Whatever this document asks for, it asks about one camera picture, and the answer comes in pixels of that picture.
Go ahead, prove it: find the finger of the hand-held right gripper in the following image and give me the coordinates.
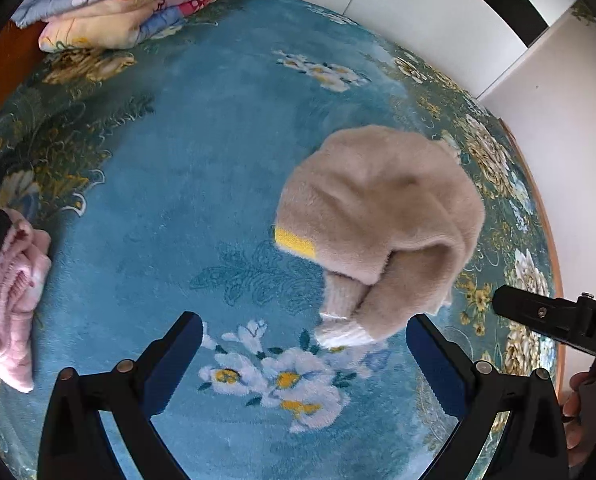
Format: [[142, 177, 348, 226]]
[[492, 285, 586, 357]]

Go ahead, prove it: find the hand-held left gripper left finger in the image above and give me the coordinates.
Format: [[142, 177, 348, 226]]
[[37, 311, 202, 480]]

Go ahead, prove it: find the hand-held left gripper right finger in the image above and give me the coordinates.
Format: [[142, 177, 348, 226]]
[[407, 313, 571, 480]]

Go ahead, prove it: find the beige fuzzy sweater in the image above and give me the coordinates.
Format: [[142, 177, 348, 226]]
[[273, 127, 487, 352]]

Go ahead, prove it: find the person's right hand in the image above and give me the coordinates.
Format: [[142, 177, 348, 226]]
[[562, 371, 595, 453]]

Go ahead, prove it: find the pink folded garment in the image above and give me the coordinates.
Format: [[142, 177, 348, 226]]
[[0, 207, 52, 394]]

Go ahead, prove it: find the blue floral blanket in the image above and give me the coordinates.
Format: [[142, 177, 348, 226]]
[[0, 0, 565, 480]]

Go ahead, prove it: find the white glossy wardrobe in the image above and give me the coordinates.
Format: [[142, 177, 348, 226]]
[[238, 0, 529, 98]]

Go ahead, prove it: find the wooden headboard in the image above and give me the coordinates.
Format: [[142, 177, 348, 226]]
[[0, 19, 49, 137]]

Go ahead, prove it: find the cream floral folded quilt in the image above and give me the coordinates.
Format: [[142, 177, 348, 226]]
[[38, 0, 216, 54]]

